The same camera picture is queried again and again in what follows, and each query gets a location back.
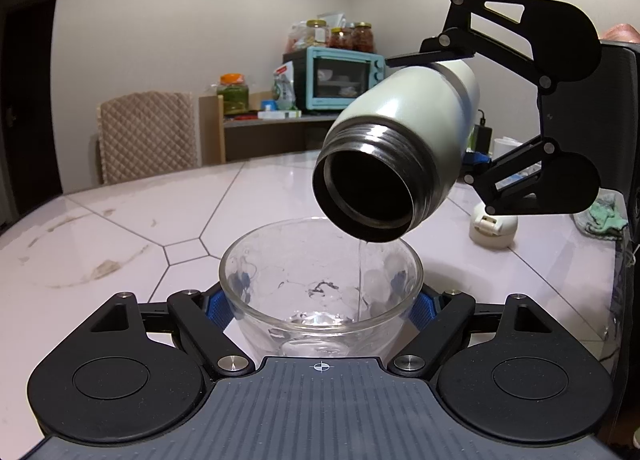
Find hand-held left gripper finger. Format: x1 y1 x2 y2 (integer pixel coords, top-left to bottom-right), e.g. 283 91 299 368
460 136 559 217
387 290 552 376
385 0 556 94
87 290 256 376

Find cream bottle cap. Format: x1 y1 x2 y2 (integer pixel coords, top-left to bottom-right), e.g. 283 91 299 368
468 203 519 246

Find cream insulated bottle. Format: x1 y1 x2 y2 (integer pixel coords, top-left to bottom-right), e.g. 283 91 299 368
311 59 481 244

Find clear glass bowl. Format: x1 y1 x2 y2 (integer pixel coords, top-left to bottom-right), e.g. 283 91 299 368
218 217 425 359

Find person's right hand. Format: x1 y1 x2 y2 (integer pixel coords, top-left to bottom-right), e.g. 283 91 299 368
602 23 640 45

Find white mug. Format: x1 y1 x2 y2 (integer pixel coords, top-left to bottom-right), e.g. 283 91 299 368
492 137 521 161

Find black charger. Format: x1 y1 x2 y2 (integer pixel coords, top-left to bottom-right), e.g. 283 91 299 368
472 110 494 151

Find green cloth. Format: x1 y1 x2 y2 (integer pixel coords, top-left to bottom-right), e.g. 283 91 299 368
572 190 630 241

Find turquoise toaster oven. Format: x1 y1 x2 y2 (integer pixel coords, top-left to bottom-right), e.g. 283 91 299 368
292 46 387 114

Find glass jar pale contents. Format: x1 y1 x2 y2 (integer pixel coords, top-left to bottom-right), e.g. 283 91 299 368
306 19 330 48

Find wooden side table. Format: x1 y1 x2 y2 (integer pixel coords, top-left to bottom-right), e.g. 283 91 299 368
199 94 346 165

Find beige quilted chair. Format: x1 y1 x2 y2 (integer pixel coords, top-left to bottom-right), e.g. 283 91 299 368
95 89 201 186

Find white green snack bag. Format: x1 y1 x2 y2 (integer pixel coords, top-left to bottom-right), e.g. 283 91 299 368
272 65 299 112

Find pickle jar orange lid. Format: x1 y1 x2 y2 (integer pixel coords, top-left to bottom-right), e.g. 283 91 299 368
217 73 250 116

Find dark door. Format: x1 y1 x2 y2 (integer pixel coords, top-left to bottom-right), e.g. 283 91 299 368
0 0 57 222

